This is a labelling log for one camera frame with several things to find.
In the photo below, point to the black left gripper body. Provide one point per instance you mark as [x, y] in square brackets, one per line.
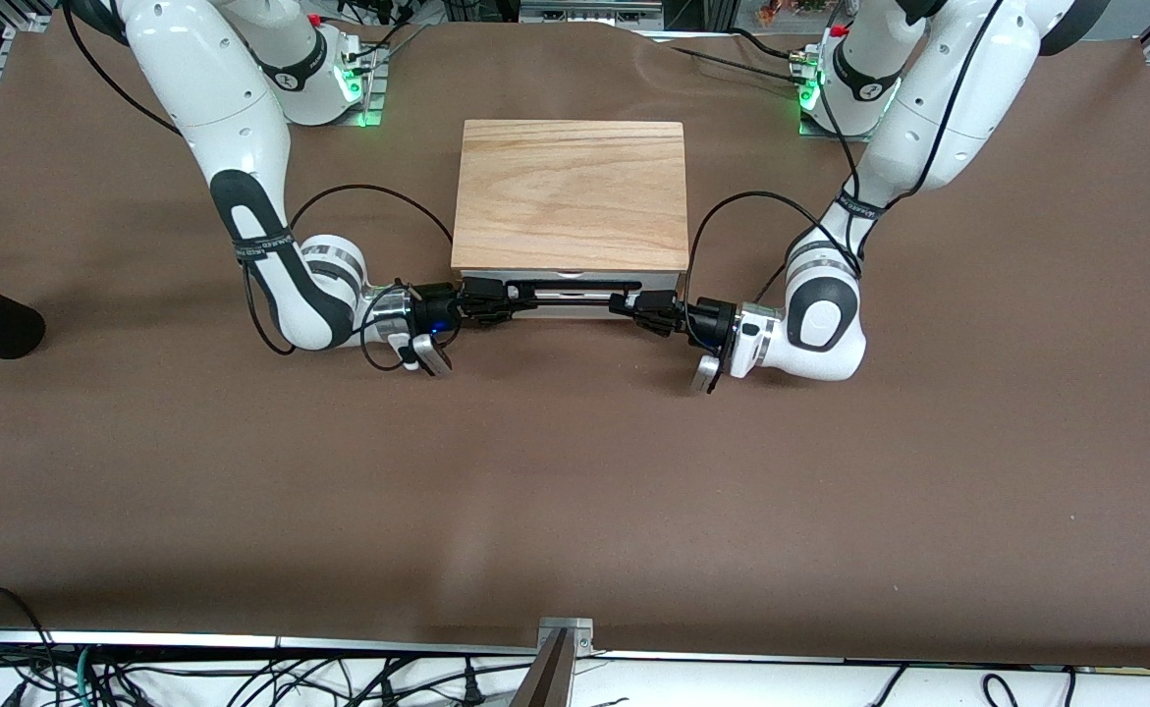
[704, 321]

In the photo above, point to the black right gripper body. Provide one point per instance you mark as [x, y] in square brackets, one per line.
[434, 309]

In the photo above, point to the white drawer front with notch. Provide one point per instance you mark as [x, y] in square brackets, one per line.
[658, 281]

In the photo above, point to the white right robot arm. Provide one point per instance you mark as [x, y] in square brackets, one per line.
[231, 118]

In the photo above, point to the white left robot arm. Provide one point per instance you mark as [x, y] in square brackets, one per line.
[948, 118]

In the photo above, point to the light wooden drawer cabinet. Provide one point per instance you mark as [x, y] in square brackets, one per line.
[574, 196]

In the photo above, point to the grey metal device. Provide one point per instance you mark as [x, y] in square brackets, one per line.
[584, 15]

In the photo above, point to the orange background items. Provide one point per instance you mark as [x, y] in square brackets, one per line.
[781, 12]

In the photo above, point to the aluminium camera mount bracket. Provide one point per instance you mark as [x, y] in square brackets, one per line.
[579, 628]

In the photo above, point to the aluminium camera pole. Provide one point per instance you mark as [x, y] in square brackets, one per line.
[545, 682]

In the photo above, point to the aluminium table edge rail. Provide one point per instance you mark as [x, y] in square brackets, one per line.
[191, 640]

